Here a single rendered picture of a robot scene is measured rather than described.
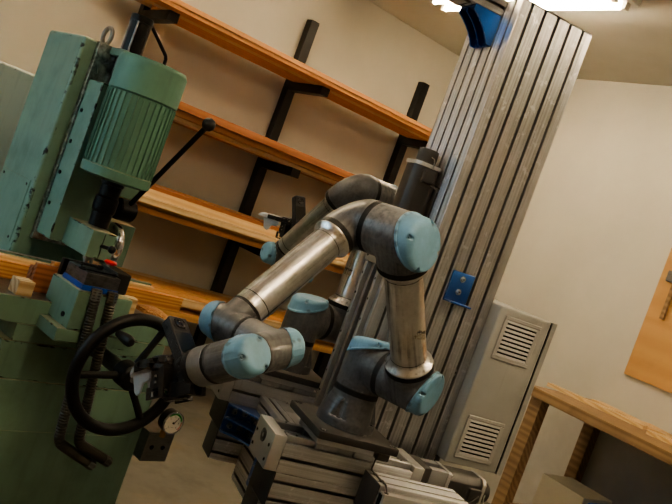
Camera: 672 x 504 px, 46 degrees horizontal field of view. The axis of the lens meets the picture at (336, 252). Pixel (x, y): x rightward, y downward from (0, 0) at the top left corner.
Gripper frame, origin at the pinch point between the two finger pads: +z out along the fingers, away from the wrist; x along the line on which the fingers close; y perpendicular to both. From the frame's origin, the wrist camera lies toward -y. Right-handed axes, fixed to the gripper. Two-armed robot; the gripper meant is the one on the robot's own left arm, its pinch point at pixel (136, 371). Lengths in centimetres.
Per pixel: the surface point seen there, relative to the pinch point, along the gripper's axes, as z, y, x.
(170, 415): 33.0, 2.1, 33.4
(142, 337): 29.8, -15.8, 21.5
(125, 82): 12, -72, 0
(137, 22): 16, -94, 5
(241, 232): 169, -124, 177
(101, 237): 29.5, -38.7, 7.6
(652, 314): 12, -76, 337
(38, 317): 29.2, -15.7, -6.7
